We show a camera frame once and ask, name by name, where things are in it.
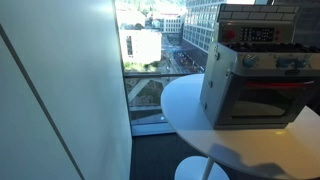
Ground small blue oven knob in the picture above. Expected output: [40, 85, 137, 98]
[242, 54, 259, 68]

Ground grey toy oven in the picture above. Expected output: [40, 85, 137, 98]
[199, 3, 320, 130]

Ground red round oven button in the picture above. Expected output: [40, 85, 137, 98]
[223, 28, 237, 42]

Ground toy oven door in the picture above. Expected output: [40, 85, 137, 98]
[218, 73, 316, 127]

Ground dark oven keypad panel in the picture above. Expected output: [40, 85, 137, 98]
[239, 26, 275, 43]

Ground oval oven logo badge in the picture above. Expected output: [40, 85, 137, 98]
[284, 68, 301, 76]

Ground large blue ridged oven knob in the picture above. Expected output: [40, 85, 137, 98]
[277, 55, 309, 70]

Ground window railing bar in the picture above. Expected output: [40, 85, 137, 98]
[123, 72, 201, 79]

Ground white low building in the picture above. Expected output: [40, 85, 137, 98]
[118, 28, 163, 65]

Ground beige distant building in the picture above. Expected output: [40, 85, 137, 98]
[151, 12, 185, 34]

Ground glass high-rise building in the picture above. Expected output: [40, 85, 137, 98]
[181, 0, 228, 69]

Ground black stovetop burner grates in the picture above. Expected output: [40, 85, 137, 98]
[226, 42, 320, 54]

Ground white table pedestal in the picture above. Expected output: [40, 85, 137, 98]
[174, 155, 230, 180]

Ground red oven door handle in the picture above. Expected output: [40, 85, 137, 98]
[244, 80, 315, 90]

